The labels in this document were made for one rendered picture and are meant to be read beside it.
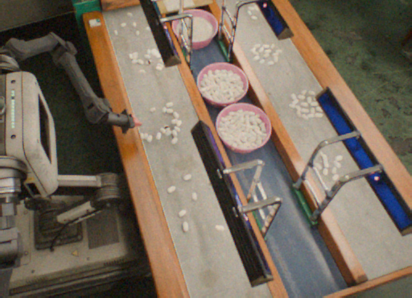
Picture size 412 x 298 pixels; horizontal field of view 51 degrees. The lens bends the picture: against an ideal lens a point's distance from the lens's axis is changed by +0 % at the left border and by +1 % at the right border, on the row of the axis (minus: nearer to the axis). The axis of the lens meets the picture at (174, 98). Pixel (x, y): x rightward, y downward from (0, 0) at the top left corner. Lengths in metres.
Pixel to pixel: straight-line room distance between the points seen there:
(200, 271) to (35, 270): 0.79
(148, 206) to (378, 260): 0.96
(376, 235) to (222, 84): 0.98
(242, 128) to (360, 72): 1.61
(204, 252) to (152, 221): 0.25
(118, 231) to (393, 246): 1.21
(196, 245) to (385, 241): 0.78
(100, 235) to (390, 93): 2.32
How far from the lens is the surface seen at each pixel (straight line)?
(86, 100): 1.87
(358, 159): 1.80
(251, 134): 2.13
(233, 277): 1.86
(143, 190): 1.94
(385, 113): 3.40
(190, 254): 1.87
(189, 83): 2.24
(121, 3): 2.60
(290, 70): 2.41
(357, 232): 2.04
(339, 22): 3.89
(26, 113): 1.38
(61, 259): 2.20
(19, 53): 1.71
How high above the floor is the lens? 2.53
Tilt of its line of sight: 54 degrees down
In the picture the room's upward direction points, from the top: straight up
